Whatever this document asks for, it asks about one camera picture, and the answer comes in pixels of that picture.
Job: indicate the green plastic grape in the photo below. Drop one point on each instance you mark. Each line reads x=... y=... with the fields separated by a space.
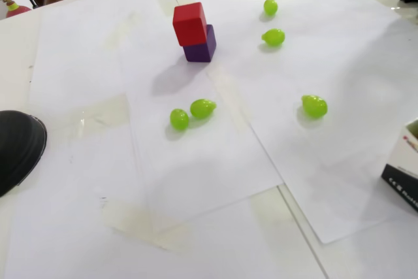
x=202 y=108
x=179 y=119
x=270 y=6
x=314 y=106
x=273 y=37

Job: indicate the white and black cardboard box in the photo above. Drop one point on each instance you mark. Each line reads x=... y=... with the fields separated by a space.
x=398 y=161

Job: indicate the white paper sheet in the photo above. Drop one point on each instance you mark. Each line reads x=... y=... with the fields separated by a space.
x=196 y=168
x=310 y=63

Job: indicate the red wooden cube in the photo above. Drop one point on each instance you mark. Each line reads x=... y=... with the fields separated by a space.
x=189 y=24

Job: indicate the purple wooden cube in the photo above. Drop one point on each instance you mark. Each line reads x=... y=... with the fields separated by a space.
x=200 y=53

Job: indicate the red fire extinguisher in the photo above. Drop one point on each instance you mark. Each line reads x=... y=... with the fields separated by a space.
x=16 y=11

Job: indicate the black round base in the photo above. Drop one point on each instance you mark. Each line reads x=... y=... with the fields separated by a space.
x=18 y=151

